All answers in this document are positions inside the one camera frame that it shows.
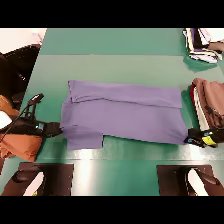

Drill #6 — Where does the silver frame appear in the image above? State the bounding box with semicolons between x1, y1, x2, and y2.
34;147;224;165

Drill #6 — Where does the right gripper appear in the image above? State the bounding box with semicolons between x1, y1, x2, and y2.
184;127;210;148

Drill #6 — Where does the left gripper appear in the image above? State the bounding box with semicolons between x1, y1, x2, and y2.
42;121;64;138

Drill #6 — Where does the purple T-shirt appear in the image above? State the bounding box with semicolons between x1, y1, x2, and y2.
59;79;189;151

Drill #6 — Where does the brown garment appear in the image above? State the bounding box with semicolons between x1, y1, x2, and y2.
192;77;224;130

